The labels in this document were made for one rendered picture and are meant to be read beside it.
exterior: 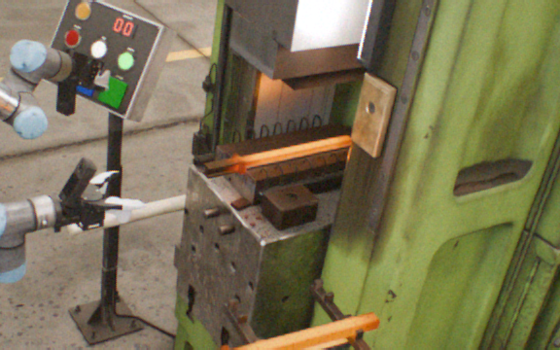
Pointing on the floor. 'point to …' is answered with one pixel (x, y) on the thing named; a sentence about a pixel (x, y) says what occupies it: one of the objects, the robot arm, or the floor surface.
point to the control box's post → (105, 199)
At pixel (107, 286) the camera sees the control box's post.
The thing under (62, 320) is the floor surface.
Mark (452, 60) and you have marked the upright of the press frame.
